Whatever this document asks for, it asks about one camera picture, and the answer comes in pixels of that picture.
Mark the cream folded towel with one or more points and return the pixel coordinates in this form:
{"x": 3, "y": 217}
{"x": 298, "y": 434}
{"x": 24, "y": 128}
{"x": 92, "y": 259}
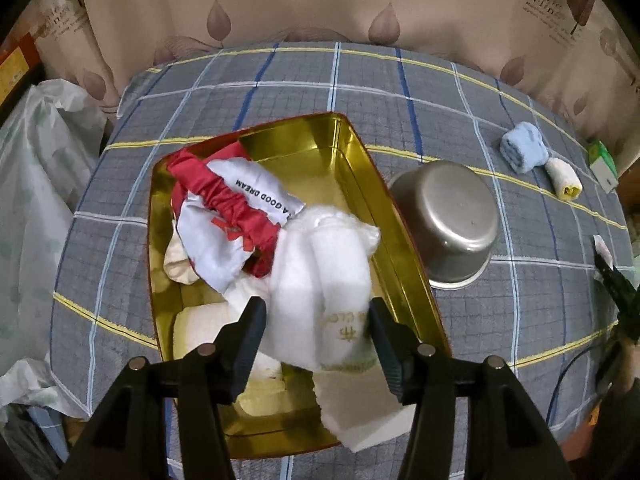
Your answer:
{"x": 200, "y": 330}

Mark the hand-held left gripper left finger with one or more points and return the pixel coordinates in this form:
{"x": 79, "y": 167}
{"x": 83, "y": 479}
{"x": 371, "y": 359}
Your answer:
{"x": 250, "y": 347}

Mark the translucent white plastic bag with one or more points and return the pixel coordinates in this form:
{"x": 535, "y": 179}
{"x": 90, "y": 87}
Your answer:
{"x": 40, "y": 185}

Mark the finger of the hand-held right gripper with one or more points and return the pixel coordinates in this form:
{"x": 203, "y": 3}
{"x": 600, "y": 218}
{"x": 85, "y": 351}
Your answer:
{"x": 617, "y": 282}

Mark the grey plaid bed sheet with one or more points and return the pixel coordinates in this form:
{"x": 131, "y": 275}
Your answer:
{"x": 500, "y": 320}

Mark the red and white sleep mask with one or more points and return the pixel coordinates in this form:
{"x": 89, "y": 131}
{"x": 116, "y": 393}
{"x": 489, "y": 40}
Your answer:
{"x": 225, "y": 210}

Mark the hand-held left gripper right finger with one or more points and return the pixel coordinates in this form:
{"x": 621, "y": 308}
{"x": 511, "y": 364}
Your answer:
{"x": 389, "y": 357}

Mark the green and white carton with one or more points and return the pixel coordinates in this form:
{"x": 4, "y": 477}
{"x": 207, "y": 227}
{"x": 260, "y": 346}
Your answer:
{"x": 602, "y": 165}

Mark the orange yellow cardboard box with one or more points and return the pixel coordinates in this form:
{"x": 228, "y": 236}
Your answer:
{"x": 15, "y": 67}

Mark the red and gold tin box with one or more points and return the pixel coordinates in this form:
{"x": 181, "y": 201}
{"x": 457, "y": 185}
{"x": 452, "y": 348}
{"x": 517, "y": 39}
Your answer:
{"x": 320, "y": 150}

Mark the beige leaf-print curtain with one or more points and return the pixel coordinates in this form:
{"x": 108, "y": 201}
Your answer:
{"x": 310, "y": 5}

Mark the cream cloth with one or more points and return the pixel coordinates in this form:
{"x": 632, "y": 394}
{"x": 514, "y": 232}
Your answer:
{"x": 175, "y": 265}

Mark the white and yellow fluffy towel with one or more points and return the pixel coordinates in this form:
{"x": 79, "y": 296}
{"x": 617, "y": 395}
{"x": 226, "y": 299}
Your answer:
{"x": 562, "y": 177}

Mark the light blue towel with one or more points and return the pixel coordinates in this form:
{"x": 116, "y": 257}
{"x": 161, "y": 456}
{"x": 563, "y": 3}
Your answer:
{"x": 522, "y": 147}

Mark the steel bowl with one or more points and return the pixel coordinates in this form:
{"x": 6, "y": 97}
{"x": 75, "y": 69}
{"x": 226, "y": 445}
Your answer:
{"x": 450, "y": 220}

